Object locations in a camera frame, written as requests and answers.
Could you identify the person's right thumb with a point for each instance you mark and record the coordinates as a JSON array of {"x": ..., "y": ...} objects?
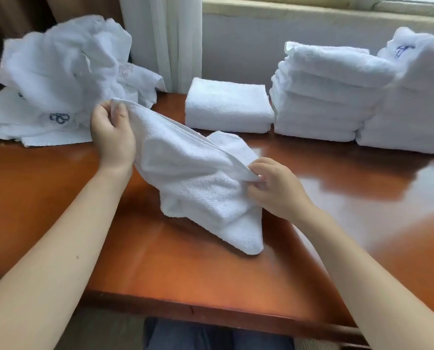
[{"x": 258, "y": 193}]

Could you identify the person's blue trousers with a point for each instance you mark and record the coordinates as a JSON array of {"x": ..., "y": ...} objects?
[{"x": 209, "y": 337}]

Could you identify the person's right hand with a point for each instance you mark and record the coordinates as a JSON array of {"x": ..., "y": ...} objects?
[{"x": 281, "y": 193}]

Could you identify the person's left forearm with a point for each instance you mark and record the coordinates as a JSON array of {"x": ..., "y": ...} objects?
[{"x": 52, "y": 258}]

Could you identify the white hand towel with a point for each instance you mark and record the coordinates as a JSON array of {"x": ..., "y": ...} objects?
[{"x": 187, "y": 171}]

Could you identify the tall stack of folded towels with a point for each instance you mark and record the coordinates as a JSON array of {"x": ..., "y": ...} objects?
[{"x": 414, "y": 102}]

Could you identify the cream window sill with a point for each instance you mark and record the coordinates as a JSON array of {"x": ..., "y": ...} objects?
[{"x": 312, "y": 5}]

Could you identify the folded white towel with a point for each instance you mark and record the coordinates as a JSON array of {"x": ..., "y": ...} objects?
[{"x": 226, "y": 105}]

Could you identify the stack of folded white towels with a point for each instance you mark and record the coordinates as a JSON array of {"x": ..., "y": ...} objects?
[{"x": 322, "y": 94}]

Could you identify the person's left hand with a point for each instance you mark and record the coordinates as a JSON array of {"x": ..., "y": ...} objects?
[{"x": 113, "y": 142}]

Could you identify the person's left thumb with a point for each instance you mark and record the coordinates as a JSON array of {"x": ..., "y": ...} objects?
[{"x": 122, "y": 113}]

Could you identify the pile of unfolded white towels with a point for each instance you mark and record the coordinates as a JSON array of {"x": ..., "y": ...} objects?
[{"x": 60, "y": 72}]

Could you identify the white curtain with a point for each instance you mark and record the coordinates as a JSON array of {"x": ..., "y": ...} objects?
[{"x": 162, "y": 36}]

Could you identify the person's right forearm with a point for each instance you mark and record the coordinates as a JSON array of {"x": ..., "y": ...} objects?
[{"x": 370, "y": 280}]

